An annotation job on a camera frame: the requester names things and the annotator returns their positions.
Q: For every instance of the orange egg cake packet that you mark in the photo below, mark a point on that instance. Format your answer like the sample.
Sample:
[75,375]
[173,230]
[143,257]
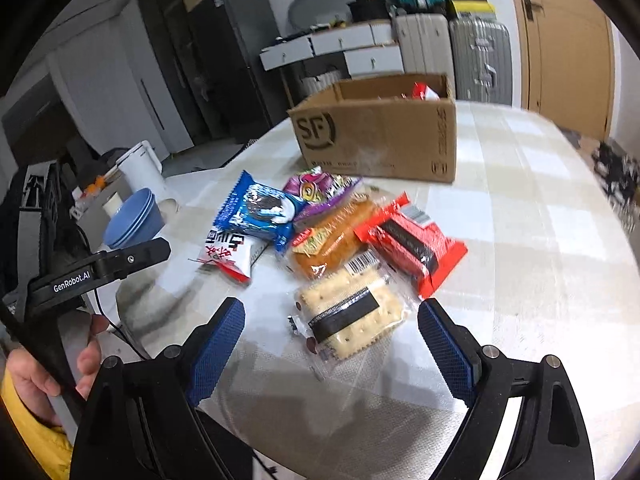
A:
[321,248]

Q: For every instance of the person's left hand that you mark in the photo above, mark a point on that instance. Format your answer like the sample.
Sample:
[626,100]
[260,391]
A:
[40,372]

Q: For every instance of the checked table cloth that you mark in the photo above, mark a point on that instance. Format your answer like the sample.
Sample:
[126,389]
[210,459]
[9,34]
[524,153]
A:
[549,270]

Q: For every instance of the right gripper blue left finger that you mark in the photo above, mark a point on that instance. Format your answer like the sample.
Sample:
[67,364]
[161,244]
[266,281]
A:
[207,351]

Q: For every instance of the beige suitcase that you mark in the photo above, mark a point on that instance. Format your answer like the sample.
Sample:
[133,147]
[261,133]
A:
[424,43]

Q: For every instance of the red white snack packet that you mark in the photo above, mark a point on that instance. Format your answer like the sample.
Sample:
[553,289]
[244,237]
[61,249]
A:
[422,91]

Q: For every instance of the stacked blue bowls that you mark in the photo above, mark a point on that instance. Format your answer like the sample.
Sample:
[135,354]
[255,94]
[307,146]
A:
[137,221]

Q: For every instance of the white kettle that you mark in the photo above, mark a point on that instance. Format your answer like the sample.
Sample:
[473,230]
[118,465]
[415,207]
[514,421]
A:
[141,168]

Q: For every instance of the grey oval mirror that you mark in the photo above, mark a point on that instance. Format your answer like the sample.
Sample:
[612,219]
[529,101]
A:
[303,14]

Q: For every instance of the wooden door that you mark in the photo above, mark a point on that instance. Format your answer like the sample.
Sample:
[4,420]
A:
[567,63]

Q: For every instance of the red black wafer packet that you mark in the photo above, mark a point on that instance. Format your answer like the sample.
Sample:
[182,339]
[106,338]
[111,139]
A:
[411,241]

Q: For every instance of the purple grape candy bag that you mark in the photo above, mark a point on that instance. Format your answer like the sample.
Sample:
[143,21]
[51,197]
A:
[321,190]

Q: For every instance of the white red noodle snack bag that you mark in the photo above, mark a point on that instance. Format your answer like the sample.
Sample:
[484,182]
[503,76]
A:
[234,253]

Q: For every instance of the silver grey suitcase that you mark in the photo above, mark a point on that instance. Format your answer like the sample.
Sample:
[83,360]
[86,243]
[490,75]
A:
[481,51]

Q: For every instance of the white drawer desk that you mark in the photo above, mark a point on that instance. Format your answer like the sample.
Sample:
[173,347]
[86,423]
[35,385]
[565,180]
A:
[366,49]

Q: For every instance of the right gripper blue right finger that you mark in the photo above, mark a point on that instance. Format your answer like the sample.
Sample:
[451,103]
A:
[453,349]

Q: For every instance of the clear cracker sandwich packet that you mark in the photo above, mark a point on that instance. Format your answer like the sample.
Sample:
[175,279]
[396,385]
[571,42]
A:
[350,310]

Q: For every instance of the yellow black box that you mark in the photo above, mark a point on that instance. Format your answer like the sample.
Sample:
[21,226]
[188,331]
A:
[473,9]

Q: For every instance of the brown SF cardboard box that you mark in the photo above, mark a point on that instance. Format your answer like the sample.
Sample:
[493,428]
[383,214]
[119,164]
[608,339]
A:
[372,127]

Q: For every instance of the blue Oreo cookie packet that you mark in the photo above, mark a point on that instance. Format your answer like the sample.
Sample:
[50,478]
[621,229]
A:
[261,211]

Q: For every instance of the dark grey refrigerator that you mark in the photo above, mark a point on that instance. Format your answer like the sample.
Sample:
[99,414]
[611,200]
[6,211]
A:
[230,35]

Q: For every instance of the woven laundry basket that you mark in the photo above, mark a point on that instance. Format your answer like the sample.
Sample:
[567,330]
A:
[312,84]

